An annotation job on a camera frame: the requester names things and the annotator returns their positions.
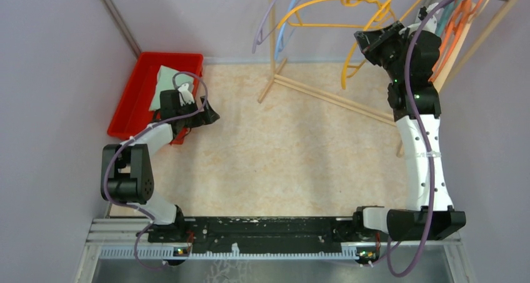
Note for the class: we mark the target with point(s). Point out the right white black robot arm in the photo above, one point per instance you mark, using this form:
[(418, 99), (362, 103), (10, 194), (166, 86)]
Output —
[(408, 58)]

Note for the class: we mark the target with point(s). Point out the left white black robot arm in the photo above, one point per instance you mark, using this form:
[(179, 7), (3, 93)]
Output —
[(127, 178)]

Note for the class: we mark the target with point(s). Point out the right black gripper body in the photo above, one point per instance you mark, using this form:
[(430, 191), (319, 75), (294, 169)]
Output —
[(384, 50)]

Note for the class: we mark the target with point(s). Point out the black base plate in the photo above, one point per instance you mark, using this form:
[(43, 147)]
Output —
[(265, 235)]

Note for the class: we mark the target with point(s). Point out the red plastic tray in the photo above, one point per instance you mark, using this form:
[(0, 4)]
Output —
[(132, 113)]

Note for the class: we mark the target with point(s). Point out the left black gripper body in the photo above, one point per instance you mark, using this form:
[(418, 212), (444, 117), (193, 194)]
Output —
[(198, 119)]

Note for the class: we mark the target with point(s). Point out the aluminium frame rail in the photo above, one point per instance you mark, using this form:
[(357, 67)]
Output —
[(127, 237)]

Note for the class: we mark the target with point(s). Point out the lilac plastic hanger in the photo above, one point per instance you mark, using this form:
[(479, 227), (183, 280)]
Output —
[(261, 35)]

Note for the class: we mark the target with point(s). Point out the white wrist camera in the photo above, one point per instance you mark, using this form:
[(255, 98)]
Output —
[(185, 93), (431, 24)]

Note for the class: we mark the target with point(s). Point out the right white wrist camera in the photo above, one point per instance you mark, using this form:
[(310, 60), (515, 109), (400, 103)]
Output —
[(431, 24)]

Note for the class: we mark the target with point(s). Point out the beige plastic hanger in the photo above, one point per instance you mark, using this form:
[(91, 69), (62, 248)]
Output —
[(441, 79)]

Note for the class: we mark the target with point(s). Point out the wooden clothes rack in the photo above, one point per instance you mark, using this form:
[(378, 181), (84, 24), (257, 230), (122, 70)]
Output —
[(277, 66)]

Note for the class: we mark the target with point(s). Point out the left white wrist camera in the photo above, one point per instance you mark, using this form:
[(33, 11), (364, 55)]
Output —
[(185, 93)]

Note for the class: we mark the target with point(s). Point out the teal plastic hanger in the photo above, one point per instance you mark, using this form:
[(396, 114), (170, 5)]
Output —
[(445, 17)]

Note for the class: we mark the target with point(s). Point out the orange plastic hanger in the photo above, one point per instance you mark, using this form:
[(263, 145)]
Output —
[(452, 34), (453, 28)]

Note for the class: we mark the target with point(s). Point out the light green folded cloth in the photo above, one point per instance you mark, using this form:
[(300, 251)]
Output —
[(164, 81)]

